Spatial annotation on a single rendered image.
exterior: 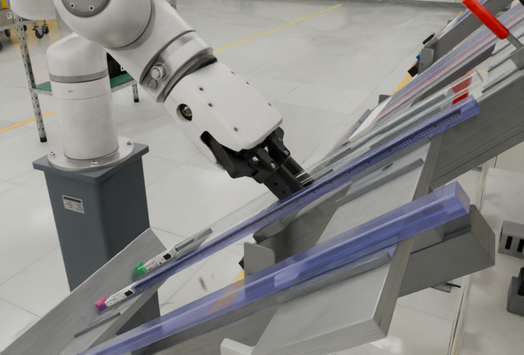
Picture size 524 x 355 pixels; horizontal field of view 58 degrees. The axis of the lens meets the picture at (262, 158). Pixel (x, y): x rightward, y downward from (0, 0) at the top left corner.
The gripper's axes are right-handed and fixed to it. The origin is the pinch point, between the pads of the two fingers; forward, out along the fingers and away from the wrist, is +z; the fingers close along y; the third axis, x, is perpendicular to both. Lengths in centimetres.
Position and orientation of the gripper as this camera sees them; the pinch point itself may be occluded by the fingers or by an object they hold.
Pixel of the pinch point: (288, 182)
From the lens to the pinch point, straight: 51.0
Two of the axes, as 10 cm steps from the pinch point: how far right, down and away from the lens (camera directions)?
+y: 4.1, -3.9, 8.2
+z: 7.0, 7.1, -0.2
